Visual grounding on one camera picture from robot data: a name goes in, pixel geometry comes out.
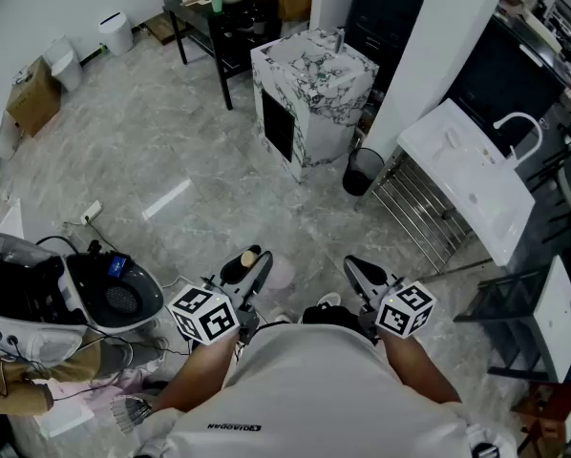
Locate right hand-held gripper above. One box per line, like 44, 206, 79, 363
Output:
342, 254, 438, 342

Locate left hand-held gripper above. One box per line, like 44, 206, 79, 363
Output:
165, 244, 274, 347

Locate person's right forearm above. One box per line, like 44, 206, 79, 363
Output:
377, 326, 462, 406

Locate person's left forearm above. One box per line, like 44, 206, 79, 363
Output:
148, 324, 242, 415

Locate white ceramic wash basin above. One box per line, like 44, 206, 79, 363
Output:
396, 97, 537, 268

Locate person's right shoe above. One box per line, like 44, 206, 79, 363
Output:
313, 292, 343, 311

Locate person's black trousers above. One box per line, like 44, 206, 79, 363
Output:
298, 302, 378, 344

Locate metal slatted rack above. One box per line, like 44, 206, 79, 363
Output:
355, 147, 502, 277

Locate person's white shirt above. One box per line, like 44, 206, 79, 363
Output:
136, 323, 521, 458

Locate white black helmet device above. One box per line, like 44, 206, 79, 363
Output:
0, 230, 165, 368

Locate white power strip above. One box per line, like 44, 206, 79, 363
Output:
81, 199, 104, 224

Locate white gooseneck faucet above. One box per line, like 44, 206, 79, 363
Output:
492, 112, 545, 167

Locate black counter cabinet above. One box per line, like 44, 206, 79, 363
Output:
449, 13, 569, 129

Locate wooden board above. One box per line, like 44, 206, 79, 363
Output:
143, 13, 192, 47

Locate black table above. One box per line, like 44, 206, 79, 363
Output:
161, 0, 283, 112

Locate black cabinet appliance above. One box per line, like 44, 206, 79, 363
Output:
346, 0, 435, 95

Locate white rectangular trash can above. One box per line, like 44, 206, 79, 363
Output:
97, 10, 136, 57

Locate small cardboard box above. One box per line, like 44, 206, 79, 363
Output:
5, 56, 63, 138

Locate white rounded bin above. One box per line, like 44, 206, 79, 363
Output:
43, 35, 84, 93

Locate black wire waste bin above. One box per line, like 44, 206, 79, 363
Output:
342, 146, 387, 198

